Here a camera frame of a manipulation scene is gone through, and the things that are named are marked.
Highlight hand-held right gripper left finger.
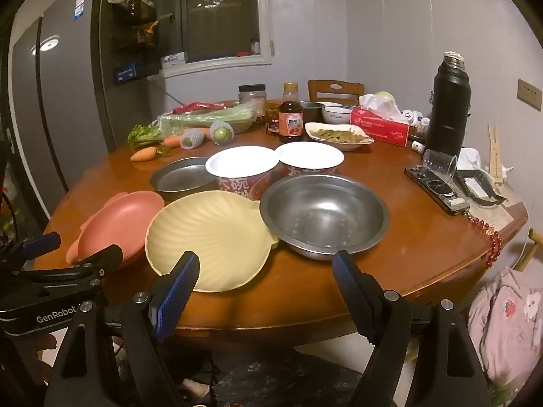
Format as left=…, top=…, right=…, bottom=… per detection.
left=44, top=251, right=201, bottom=407

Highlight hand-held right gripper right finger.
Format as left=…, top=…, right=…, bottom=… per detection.
left=332, top=250, right=493, bottom=407

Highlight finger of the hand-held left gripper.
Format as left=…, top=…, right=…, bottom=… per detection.
left=0, top=232, right=61, bottom=273
left=17, top=244, right=125, bottom=291

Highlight pink plate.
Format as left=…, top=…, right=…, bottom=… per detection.
left=65, top=191, right=165, bottom=270

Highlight yellow shell-shaped plate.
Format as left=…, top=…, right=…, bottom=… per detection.
left=145, top=190, right=281, bottom=292

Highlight stainless steel bowl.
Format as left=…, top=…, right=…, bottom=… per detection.
left=260, top=174, right=390, bottom=260

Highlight round metal plate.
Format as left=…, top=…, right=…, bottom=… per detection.
left=149, top=157, right=220, bottom=202

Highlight white-lidded instant noodle bowl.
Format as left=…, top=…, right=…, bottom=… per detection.
left=206, top=146, right=279, bottom=201

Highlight person's left hand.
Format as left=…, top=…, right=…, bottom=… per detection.
left=23, top=334, right=58, bottom=386

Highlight dark patterned floor mat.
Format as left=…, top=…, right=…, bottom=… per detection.
left=212, top=348, right=376, bottom=407

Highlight grey refrigerator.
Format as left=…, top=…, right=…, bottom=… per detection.
left=7, top=0, right=120, bottom=221

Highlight black flat case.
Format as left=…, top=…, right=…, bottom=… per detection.
left=403, top=165, right=471, bottom=216

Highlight green fruit in foam net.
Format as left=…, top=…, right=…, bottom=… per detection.
left=180, top=129, right=207, bottom=150
left=209, top=119, right=235, bottom=145

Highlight pink clothing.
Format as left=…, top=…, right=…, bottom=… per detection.
left=467, top=266, right=543, bottom=387

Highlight white dish of green vegetables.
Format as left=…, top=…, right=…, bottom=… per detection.
left=304, top=121, right=375, bottom=152

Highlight clear plastic cup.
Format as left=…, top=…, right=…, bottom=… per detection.
left=422, top=149, right=459, bottom=179

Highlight bagged celery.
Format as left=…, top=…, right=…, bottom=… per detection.
left=127, top=104, right=256, bottom=147

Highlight red tissue box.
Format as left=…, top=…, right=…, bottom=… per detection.
left=350, top=93, right=410, bottom=147

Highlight red snack bag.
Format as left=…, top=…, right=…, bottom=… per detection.
left=172, top=100, right=239, bottom=115

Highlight white ceramic bowl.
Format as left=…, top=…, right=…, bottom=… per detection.
left=321, top=105, right=353, bottom=125

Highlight dark sauce bottle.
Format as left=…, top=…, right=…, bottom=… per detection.
left=278, top=100, right=305, bottom=144

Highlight blue box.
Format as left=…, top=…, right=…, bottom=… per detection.
left=113, top=62, right=137, bottom=82

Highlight small metal pot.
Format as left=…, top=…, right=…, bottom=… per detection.
left=299, top=101, right=325, bottom=123

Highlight chili sauce jar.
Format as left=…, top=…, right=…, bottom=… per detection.
left=266, top=102, right=283, bottom=136

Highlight wooden clip sticks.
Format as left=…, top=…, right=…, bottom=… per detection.
left=487, top=123, right=508, bottom=190

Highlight wooden chair with cutout back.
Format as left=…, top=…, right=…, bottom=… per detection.
left=307, top=79, right=365, bottom=105

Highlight black-lidded plastic jar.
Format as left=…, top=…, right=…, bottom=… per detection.
left=238, top=84, right=267, bottom=118

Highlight black fridge side rack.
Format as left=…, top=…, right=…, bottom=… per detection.
left=107, top=0, right=160, bottom=82

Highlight black thermos flask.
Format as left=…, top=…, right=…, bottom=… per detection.
left=424, top=51, right=473, bottom=158

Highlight dark window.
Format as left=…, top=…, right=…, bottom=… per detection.
left=119, top=0, right=273, bottom=79

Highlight red bead string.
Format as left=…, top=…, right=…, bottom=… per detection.
left=468, top=216, right=504, bottom=270

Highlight black strap frame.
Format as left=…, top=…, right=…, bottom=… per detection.
left=455, top=169, right=506, bottom=209

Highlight thin wall cable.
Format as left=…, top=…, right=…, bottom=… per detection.
left=148, top=75, right=185, bottom=109

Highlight wooden chair frame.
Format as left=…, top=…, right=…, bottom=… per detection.
left=515, top=228, right=543, bottom=273

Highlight wall switch plate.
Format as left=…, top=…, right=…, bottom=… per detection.
left=517, top=78, right=543, bottom=112

